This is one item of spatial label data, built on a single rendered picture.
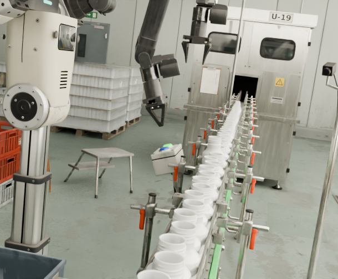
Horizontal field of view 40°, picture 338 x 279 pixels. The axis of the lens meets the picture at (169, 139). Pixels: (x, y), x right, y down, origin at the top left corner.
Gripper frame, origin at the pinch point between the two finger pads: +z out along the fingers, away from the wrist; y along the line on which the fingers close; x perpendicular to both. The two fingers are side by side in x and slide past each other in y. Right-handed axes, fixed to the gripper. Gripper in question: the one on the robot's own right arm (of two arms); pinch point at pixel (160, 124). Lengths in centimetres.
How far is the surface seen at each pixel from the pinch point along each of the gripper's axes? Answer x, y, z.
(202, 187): -20, -64, 8
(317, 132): -147, 961, 168
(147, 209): -6, -57, 13
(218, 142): -19.8, -23.6, 6.2
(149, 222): -5, -56, 16
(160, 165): 0.7, -10.4, 12.0
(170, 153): -3.5, -10.4, 8.6
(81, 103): 249, 565, -13
